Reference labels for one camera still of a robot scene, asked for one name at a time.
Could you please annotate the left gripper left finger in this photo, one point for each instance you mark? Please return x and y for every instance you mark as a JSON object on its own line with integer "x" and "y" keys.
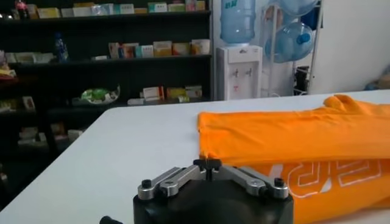
{"x": 176, "y": 179}

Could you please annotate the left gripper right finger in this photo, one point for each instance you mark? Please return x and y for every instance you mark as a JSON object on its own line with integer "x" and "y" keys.
{"x": 246, "y": 181}

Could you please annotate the orange t-shirt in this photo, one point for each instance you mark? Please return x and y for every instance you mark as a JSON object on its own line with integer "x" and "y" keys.
{"x": 289, "y": 137}

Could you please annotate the grey blue clothes pile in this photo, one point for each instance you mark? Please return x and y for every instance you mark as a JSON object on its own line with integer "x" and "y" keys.
{"x": 384, "y": 80}

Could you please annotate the large white table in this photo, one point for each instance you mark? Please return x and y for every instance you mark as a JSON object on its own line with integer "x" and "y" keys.
{"x": 137, "y": 137}

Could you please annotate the small green box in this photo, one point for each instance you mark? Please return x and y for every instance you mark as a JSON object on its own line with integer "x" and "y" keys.
{"x": 183, "y": 99}

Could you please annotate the green yellow box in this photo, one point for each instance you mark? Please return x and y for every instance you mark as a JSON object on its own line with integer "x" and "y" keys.
{"x": 175, "y": 92}

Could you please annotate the flat white box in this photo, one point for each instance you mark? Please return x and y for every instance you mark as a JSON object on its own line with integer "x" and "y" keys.
{"x": 136, "y": 101}

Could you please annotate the white red striped box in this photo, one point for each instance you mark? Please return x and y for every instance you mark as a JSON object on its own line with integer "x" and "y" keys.
{"x": 152, "y": 93}

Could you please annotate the white water dispenser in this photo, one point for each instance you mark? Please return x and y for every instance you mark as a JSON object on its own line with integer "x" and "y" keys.
{"x": 240, "y": 82}

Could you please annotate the white metal jug rack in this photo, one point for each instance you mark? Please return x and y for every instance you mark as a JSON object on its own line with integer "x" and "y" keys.
{"x": 271, "y": 79}

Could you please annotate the green white patterned bowl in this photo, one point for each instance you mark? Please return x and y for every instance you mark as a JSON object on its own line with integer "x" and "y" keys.
{"x": 97, "y": 95}

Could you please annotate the orange white medicine box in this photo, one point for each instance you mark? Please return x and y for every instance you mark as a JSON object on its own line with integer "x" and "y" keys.
{"x": 181, "y": 49}

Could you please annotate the white paper cup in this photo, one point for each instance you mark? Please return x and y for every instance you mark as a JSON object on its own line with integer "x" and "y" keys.
{"x": 203, "y": 48}

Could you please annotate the black shelf unit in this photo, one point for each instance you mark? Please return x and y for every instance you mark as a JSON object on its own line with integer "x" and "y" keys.
{"x": 91, "y": 73}

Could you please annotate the blue water jug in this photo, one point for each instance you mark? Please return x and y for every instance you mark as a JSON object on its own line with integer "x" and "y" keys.
{"x": 292, "y": 6}
{"x": 286, "y": 42}
{"x": 237, "y": 24}

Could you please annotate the green white medicine box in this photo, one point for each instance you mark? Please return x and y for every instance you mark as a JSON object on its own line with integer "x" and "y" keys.
{"x": 157, "y": 7}
{"x": 176, "y": 7}

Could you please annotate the flat yellow box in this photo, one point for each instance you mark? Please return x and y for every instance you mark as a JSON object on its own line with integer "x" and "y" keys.
{"x": 140, "y": 10}

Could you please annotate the dark blue bottle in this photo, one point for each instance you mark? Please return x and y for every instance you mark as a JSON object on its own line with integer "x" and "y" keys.
{"x": 61, "y": 48}

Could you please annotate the pink colourful box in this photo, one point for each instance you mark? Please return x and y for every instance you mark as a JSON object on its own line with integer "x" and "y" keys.
{"x": 190, "y": 5}

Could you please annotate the small yellow box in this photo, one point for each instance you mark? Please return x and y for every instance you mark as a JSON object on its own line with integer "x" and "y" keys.
{"x": 200, "y": 5}

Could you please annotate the teal white medicine box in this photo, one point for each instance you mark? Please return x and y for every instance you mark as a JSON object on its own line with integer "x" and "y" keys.
{"x": 123, "y": 9}

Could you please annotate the white open tray box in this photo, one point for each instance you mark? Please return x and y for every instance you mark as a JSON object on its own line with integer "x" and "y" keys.
{"x": 42, "y": 58}

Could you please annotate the blue white medicine box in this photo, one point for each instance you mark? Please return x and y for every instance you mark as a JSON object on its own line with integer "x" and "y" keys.
{"x": 102, "y": 9}

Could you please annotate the yellow white paper packets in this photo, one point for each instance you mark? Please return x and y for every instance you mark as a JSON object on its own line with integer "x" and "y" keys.
{"x": 6, "y": 73}

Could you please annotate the yellow medicine box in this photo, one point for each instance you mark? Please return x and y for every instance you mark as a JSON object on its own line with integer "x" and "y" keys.
{"x": 48, "y": 12}

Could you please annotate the cola bottle red cap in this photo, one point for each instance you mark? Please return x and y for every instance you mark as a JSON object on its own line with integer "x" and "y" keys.
{"x": 22, "y": 9}

